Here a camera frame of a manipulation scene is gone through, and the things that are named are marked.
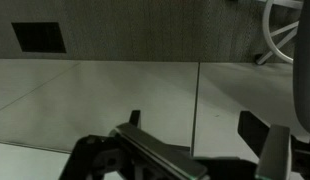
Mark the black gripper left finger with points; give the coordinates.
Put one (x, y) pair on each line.
(151, 146)

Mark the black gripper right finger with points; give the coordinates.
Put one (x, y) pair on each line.
(276, 150)

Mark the black mesh office chair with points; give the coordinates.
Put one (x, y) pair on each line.
(305, 66)

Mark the black square floor panel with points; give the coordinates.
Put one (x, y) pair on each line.
(38, 36)

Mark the white wall whiteboard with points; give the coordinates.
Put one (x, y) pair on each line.
(25, 163)

